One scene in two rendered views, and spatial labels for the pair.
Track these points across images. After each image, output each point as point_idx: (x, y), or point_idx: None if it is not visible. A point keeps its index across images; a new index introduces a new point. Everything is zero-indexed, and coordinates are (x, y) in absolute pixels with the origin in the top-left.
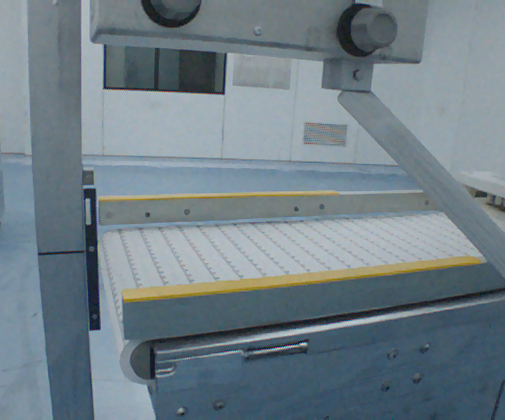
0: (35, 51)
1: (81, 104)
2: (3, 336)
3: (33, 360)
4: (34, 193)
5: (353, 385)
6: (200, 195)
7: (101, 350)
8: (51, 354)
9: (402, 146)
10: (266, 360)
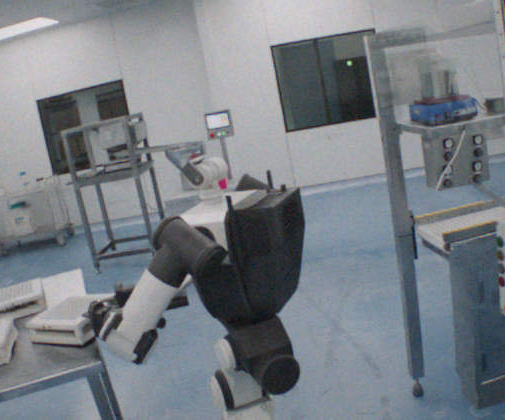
0: (393, 180)
1: (406, 192)
2: (309, 314)
3: (335, 321)
4: (396, 219)
5: (493, 250)
6: (442, 211)
7: (371, 311)
8: (404, 269)
9: (490, 194)
10: (471, 244)
